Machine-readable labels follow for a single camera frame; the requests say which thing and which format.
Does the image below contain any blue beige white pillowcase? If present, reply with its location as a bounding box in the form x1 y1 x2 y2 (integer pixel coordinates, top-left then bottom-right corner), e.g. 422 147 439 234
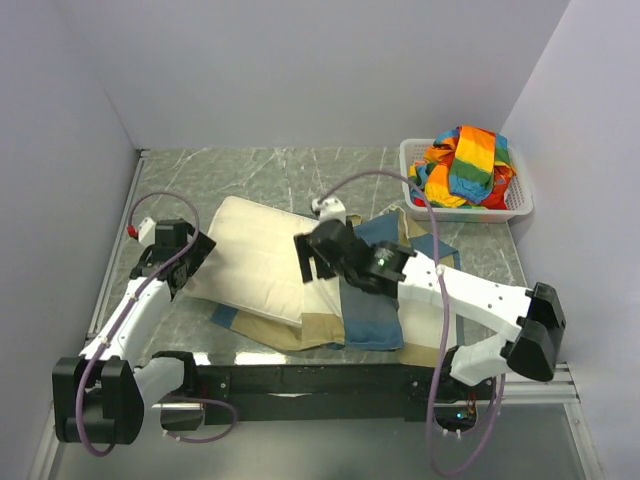
209 202 469 366

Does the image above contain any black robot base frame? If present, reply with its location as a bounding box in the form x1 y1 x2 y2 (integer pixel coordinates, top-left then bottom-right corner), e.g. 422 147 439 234
159 362 481 431

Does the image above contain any white plastic basket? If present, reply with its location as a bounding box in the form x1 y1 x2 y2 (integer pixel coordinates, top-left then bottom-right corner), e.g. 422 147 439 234
399 137 534 222

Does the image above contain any aluminium rail frame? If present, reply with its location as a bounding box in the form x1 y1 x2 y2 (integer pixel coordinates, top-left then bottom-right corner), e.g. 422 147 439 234
502 362 580 405

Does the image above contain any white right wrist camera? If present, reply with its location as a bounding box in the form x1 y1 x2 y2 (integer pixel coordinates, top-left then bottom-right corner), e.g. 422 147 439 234
311 196 346 224

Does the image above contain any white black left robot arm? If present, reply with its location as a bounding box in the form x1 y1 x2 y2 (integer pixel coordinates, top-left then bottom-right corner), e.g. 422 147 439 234
52 219 216 447

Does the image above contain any cream white pillow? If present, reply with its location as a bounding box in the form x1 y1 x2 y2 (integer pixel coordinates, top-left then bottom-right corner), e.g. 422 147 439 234
184 196 342 328

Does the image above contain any rainbow striped cloth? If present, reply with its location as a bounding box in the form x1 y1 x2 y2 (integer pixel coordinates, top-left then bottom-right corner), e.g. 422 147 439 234
407 125 516 210

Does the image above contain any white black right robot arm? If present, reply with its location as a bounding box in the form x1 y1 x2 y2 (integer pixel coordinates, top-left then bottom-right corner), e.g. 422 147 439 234
294 220 566 399

